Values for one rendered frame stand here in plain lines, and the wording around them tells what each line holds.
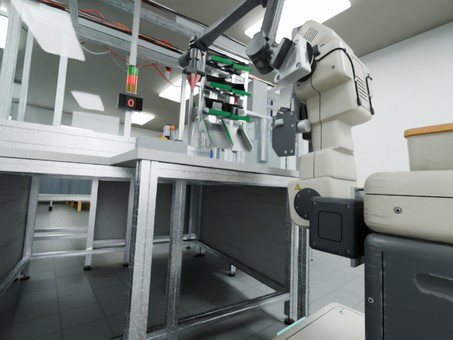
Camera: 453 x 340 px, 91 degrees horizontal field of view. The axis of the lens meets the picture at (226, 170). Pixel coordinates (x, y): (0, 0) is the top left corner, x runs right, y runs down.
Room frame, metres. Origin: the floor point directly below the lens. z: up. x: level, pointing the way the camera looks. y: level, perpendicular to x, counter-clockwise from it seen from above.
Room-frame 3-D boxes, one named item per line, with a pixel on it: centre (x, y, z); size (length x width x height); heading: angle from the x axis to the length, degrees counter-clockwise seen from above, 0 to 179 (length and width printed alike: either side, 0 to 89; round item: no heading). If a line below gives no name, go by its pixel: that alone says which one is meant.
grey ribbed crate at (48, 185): (2.62, 1.91, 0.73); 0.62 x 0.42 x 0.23; 121
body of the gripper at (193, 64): (1.04, 0.18, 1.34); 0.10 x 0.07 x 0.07; 121
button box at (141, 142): (0.96, 0.29, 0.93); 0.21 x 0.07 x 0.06; 121
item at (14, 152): (1.57, 0.55, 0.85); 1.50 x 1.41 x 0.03; 121
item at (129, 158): (1.12, 0.10, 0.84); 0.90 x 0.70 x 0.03; 129
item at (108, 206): (2.71, 0.35, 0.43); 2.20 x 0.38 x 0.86; 121
